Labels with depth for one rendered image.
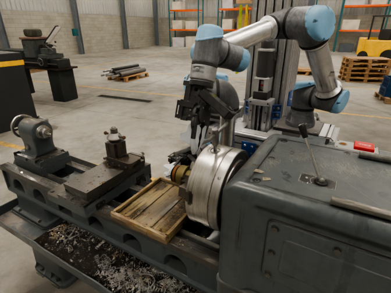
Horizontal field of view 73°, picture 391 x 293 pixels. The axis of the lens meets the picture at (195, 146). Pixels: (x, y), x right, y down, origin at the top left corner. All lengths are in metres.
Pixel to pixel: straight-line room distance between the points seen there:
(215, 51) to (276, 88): 0.93
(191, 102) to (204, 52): 0.14
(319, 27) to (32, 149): 1.59
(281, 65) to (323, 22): 0.57
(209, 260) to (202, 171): 0.34
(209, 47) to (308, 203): 0.48
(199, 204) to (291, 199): 0.33
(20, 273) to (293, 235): 2.09
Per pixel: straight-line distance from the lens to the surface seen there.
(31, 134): 1.75
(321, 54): 1.19
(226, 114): 0.72
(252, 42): 1.06
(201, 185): 0.89
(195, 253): 1.07
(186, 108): 0.76
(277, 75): 1.64
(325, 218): 0.70
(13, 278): 2.47
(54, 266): 2.16
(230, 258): 0.89
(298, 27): 1.11
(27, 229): 1.92
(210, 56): 0.76
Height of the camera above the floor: 1.64
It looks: 25 degrees down
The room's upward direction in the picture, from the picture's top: straight up
